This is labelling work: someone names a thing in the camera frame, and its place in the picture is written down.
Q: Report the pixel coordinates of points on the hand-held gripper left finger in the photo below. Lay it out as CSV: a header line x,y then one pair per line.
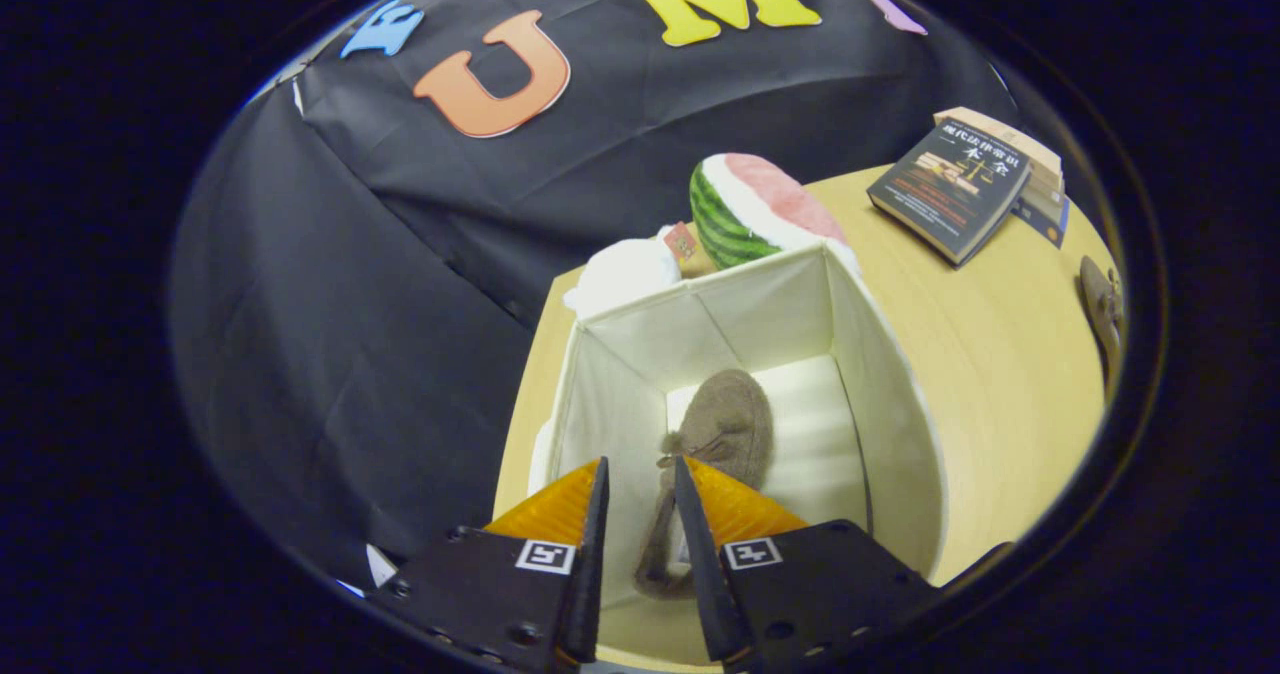
x,y
595,564

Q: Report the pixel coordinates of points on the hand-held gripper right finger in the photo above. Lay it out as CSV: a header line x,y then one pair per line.
x,y
700,564

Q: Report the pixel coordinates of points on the brown fuzzy slipper shoe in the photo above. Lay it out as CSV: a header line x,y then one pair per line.
x,y
730,424
1100,304

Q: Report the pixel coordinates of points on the white fabric storage box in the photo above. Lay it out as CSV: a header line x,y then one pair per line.
x,y
760,314

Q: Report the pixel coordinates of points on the white plush toy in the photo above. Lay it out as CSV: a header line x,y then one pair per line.
x,y
620,274

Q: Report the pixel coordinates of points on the watermelon slice plush toy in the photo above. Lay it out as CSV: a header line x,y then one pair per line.
x,y
750,204

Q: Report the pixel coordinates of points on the black paperback book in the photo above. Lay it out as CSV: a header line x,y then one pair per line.
x,y
950,189

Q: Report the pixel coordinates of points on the blue book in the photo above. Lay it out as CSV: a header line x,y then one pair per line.
x,y
1045,216

